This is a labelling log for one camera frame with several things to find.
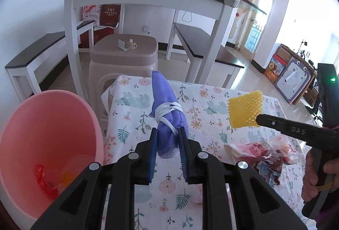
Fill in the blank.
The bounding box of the white and red carton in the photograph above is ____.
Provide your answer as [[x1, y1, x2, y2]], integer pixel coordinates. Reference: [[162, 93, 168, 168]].
[[83, 5, 102, 27]]

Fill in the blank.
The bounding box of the pink plastic bin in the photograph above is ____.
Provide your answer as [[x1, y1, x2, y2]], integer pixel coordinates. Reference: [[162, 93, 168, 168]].
[[0, 90, 104, 223]]

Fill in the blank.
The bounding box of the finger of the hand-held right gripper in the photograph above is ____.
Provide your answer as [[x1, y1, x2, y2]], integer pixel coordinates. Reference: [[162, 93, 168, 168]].
[[256, 114, 289, 130]]

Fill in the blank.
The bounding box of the colourful fruit carton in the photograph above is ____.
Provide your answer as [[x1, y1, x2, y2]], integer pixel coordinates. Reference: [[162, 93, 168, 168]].
[[265, 57, 286, 84]]

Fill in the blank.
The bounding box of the purple face mask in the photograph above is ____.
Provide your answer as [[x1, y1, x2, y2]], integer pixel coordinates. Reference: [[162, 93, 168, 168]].
[[148, 70, 189, 160]]

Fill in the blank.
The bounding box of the person's right hand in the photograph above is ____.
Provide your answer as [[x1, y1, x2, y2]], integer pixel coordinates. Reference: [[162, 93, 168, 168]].
[[302, 149, 339, 204]]

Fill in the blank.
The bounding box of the tape roll with card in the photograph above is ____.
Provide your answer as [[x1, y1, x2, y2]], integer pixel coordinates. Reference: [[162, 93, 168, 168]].
[[118, 38, 138, 51]]

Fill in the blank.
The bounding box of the long dark top bench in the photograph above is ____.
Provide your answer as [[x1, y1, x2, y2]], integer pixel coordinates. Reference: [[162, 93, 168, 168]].
[[5, 32, 67, 101]]

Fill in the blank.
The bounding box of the plain cardboard carton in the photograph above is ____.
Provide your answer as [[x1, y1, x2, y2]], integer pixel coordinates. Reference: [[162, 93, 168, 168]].
[[274, 45, 291, 61]]

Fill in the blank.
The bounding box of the floral tablecloth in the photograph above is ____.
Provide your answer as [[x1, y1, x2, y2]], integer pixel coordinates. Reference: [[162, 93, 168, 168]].
[[102, 75, 318, 230]]

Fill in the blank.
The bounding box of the red plastic packet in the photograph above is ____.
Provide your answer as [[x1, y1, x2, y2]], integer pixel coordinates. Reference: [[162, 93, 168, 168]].
[[34, 164, 60, 201]]

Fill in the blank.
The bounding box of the wide dark top bench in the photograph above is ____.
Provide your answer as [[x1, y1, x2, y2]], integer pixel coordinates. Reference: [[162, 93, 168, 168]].
[[165, 22, 245, 88]]

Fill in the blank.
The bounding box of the glass top white table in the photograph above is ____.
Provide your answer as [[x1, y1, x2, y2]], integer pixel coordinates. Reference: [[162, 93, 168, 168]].
[[31, 0, 267, 101]]

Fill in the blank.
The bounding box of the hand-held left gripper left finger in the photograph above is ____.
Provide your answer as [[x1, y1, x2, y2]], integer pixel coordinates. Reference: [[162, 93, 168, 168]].
[[30, 127, 157, 230]]

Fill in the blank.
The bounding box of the short dark top bench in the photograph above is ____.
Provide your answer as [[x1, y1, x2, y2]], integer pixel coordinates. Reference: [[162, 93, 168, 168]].
[[76, 21, 95, 48]]

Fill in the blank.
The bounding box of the red patterned white packet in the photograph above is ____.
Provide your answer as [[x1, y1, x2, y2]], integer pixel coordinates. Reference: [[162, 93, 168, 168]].
[[225, 141, 271, 164]]

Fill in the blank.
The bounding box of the brown printed carton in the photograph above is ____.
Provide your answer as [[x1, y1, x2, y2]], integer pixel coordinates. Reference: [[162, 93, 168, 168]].
[[99, 4, 122, 29]]

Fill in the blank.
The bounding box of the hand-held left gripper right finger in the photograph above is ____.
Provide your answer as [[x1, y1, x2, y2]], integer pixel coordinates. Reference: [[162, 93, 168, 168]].
[[179, 127, 308, 230]]

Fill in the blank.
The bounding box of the wooden desk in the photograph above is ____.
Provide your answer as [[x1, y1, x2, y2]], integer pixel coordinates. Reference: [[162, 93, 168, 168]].
[[281, 43, 321, 104]]

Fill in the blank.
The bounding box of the grey whiteboard with eyes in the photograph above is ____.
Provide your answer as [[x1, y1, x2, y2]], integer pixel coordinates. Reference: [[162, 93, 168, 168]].
[[274, 58, 315, 105]]

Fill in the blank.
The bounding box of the crumpled dark red wrapper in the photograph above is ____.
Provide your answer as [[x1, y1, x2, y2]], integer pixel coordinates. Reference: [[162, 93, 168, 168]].
[[256, 158, 284, 186]]

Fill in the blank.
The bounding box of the glass panel door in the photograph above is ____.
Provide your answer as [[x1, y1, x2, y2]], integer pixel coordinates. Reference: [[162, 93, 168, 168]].
[[244, 0, 277, 54]]

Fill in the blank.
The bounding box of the yellow foam net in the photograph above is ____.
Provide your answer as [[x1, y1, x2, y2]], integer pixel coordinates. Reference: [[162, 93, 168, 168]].
[[228, 90, 264, 129]]

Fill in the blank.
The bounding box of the beige plastic stool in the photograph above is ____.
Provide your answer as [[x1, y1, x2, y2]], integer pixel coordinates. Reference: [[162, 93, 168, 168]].
[[89, 34, 159, 119]]

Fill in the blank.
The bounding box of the orange plastic scrap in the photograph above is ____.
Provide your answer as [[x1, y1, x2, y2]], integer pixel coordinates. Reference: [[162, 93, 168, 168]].
[[60, 170, 77, 186]]

